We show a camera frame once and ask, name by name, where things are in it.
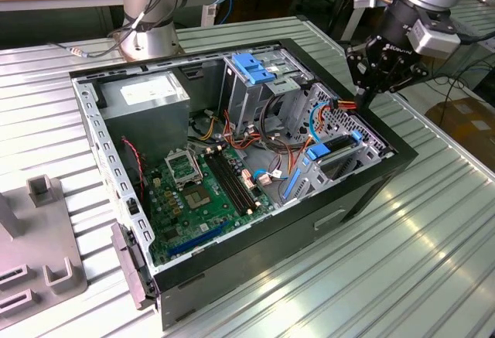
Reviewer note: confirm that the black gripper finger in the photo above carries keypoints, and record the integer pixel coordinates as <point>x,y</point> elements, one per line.
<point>402,77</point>
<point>361,71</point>

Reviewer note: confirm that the perforated silver disk bay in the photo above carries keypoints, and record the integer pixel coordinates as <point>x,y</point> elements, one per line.
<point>348,125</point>

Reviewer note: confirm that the brown cardboard box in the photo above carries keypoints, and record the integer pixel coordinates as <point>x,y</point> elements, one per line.
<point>464,121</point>

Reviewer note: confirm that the slatted metal side table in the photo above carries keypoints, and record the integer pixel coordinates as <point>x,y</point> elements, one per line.
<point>477,13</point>

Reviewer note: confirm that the blue plastic cage latch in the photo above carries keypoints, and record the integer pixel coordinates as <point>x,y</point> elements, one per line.
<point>251,67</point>

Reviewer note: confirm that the black RAM slot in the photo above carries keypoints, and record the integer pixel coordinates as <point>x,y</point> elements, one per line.
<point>234,180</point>
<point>229,182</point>
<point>239,178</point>
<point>224,184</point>

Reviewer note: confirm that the black open PC case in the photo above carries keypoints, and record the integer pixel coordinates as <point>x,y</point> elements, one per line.
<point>270,253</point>

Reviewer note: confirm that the CPU socket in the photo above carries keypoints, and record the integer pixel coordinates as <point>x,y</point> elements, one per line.
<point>197,198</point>

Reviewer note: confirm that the grey power supply box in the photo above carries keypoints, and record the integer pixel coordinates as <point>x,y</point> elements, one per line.
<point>147,129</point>

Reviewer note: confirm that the blue expansion slot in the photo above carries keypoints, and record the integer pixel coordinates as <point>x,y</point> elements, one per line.
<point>201,237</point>

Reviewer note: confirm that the green motherboard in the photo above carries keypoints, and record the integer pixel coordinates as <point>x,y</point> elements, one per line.
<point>170,222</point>

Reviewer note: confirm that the black case fan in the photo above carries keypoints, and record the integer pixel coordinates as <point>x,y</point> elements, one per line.
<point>133,183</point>

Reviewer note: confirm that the grey parts rack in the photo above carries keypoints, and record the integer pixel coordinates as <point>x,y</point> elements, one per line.
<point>38,237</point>

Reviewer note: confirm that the grey plastic rear bracket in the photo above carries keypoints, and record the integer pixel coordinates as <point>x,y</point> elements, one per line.
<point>129,260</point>

